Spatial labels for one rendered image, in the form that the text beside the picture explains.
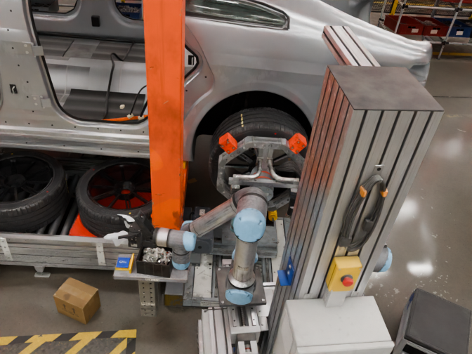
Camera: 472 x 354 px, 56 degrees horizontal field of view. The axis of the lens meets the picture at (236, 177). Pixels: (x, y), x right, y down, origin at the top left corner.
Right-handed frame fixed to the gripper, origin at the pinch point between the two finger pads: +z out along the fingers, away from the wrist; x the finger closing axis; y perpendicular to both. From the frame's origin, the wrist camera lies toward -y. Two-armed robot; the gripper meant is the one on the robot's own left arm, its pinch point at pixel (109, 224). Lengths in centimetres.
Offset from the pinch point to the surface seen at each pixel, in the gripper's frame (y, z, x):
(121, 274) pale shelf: 73, 13, 45
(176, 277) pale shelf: 73, -19, 49
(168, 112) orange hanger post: -28, -10, 55
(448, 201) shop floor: 95, -232, 219
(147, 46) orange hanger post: -60, -1, 49
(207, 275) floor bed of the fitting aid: 105, -32, 87
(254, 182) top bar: 16, -55, 75
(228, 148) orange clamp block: 5, -37, 90
